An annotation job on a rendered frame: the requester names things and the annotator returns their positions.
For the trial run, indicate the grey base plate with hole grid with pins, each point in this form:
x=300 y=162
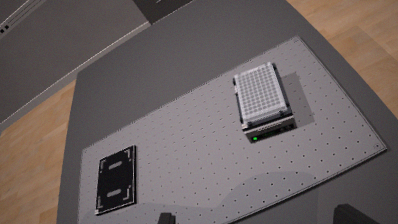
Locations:
x=193 y=159

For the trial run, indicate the white well plate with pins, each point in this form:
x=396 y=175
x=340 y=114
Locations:
x=263 y=84

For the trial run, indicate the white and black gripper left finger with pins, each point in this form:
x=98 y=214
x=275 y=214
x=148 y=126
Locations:
x=167 y=218

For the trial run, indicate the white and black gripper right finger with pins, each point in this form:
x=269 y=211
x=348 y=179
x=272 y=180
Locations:
x=346 y=214

